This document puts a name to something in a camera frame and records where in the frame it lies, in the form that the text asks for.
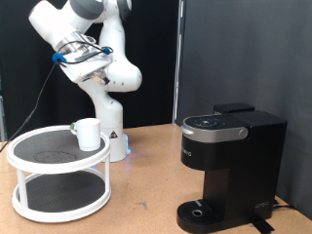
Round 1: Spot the grey metal edge post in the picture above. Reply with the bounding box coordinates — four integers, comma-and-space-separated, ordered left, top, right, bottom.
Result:
0, 76, 7, 142

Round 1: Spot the white two-tier turntable stand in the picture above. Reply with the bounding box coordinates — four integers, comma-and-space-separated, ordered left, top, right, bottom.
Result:
5, 125, 112, 224

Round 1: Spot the black tape strip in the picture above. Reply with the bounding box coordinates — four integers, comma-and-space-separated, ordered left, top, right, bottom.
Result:
248, 215, 276, 234

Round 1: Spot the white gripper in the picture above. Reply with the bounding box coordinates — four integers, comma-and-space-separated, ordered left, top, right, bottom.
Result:
60, 48, 114, 87

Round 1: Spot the silver vertical frame pole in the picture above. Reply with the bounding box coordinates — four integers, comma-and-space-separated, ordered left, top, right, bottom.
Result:
171, 0, 186, 124

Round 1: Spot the white ceramic mug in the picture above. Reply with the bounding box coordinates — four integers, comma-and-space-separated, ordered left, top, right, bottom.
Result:
69, 117, 102, 152

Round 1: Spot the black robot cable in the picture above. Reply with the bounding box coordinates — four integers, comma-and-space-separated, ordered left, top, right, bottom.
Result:
0, 39, 115, 153

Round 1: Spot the blue cable clip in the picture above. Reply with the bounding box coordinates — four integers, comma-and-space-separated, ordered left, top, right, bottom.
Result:
52, 52, 68, 64

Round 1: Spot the black power cord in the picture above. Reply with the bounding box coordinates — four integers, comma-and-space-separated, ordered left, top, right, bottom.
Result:
272, 199, 295, 211

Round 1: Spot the black Keurig coffee machine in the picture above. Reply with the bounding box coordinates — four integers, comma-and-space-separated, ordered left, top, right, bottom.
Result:
175, 102, 289, 234

